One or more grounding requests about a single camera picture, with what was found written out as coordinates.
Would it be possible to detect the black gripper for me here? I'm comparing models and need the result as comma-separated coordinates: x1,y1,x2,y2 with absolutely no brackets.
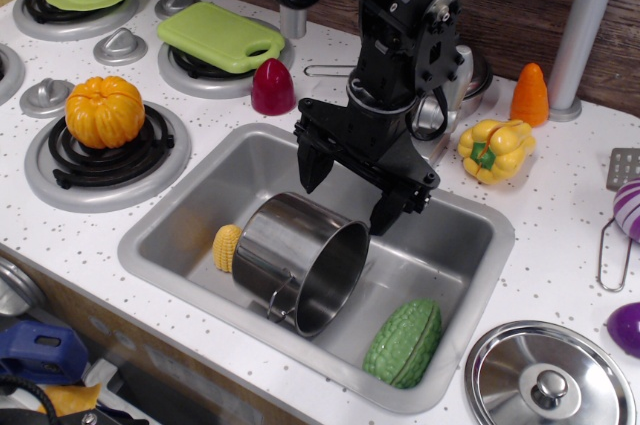
294,98,440,236

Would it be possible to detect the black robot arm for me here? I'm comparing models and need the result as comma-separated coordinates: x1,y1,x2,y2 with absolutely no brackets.
276,0,464,235

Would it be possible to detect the stainless steel pot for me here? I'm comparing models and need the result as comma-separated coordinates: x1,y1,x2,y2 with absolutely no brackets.
232,193,370,337

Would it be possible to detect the stainless steel sink basin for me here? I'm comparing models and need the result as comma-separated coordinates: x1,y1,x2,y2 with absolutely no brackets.
118,124,515,414

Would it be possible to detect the steel pot lid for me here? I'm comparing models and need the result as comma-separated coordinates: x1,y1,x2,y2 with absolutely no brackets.
464,321,638,424

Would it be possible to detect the dark red toy fruit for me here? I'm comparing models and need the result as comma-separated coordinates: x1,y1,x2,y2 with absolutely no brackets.
251,59,296,116

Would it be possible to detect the yellow toy corn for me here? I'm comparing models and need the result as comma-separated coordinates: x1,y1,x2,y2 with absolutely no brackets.
212,224,242,273

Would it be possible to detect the yellow toy bell pepper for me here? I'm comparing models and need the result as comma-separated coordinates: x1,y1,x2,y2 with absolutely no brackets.
457,119,536,185

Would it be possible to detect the green toy bitter gourd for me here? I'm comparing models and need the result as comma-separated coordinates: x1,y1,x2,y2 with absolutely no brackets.
362,298,442,389

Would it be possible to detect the grey vertical tube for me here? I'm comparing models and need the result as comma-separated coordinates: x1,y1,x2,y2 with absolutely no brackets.
278,0,309,40

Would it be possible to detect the back right stove burner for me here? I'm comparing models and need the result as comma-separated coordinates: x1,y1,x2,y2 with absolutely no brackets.
158,18,294,99

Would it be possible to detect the stove burner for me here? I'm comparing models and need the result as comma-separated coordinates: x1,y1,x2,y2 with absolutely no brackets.
0,44,25,105
13,0,139,42
158,18,294,99
25,102,191,213

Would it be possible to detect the orange toy carrot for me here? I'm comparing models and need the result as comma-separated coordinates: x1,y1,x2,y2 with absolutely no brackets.
510,63,549,127

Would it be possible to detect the green toy cutting board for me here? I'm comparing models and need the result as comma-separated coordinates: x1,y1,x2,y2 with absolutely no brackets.
157,2,285,74

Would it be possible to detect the orange toy pumpkin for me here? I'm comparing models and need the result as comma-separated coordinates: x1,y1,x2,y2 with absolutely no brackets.
65,76,146,149

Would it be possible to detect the silver stove knob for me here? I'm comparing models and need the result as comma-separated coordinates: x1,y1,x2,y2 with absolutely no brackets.
93,28,148,67
154,0,200,20
19,78,74,119

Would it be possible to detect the metal spatula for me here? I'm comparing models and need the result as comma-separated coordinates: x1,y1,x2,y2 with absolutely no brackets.
606,147,640,191

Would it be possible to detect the front left stove burner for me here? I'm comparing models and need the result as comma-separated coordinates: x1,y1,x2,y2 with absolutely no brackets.
25,102,191,213

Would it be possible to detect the grey metal pole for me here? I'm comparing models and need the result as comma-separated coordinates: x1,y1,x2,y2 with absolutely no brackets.
547,0,609,122

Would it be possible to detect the purple toy eggplant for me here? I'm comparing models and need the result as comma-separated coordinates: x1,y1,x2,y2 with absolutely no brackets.
607,302,640,358

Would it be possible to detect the round silver cabinet knob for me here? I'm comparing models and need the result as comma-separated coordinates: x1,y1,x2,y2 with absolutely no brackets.
1,257,46,317

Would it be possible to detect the blue tool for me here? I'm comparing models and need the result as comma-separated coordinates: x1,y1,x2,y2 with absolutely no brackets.
1,320,89,385

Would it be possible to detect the far left stove burner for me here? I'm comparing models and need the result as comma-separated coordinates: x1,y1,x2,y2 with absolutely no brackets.
0,44,25,105

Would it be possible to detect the back left stove burner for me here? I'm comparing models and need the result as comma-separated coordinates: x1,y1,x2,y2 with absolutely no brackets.
13,0,139,42

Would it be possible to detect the wire handle utensil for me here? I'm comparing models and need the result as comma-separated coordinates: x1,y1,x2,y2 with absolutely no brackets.
596,218,634,293

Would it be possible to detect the black cable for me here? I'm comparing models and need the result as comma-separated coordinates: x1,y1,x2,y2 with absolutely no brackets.
0,373,62,425

